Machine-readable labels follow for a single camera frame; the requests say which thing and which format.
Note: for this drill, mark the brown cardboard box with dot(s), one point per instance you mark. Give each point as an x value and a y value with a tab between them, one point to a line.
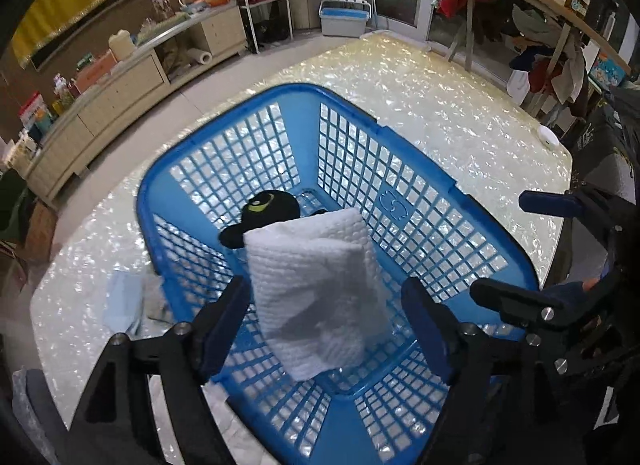
40	232

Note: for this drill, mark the grey mottled towel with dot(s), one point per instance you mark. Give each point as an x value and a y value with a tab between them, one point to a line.
155	302

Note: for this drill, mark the white paper roll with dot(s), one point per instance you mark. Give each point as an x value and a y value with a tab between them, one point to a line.
200	58

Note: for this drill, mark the light blue cloth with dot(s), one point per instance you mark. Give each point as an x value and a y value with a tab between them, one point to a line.
125	295

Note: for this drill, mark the white plastic jug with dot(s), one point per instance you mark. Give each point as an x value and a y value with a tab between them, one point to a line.
122	45

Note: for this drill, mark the green box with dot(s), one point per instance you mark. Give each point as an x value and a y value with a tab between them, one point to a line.
85	63

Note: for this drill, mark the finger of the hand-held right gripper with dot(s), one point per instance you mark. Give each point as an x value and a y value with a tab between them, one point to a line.
550	202
520	302

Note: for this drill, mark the white waffle towel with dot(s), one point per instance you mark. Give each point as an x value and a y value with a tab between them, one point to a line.
310	285

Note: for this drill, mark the small white round object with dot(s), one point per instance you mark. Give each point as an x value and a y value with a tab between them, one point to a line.
548	137

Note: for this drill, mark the red and white box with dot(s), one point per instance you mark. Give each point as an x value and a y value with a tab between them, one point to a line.
35	112

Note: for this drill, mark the grey storage bin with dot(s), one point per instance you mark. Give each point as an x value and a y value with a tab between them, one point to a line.
345	20

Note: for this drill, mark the cream TV cabinet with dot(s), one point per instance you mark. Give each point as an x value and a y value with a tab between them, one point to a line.
125	90

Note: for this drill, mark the blue plastic laundry basket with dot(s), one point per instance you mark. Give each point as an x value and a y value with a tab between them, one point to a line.
395	205

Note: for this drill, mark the floral print bag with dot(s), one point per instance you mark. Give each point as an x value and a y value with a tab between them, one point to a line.
161	1

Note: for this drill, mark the pink box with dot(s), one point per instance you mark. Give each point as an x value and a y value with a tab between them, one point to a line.
95	72

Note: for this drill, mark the colourful printed box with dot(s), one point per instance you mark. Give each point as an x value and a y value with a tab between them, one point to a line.
607	72

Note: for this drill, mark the dark green bag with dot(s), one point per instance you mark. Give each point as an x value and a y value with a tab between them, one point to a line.
10	205

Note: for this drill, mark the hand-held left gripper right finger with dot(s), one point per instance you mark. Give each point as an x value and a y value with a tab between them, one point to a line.
427	330

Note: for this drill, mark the black plush toy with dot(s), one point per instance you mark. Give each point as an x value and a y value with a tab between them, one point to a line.
270	205

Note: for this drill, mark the dark grey garment yellow print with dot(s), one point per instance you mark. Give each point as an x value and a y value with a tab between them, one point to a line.
600	145

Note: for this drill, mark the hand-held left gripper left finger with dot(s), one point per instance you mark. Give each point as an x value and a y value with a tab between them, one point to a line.
222	330

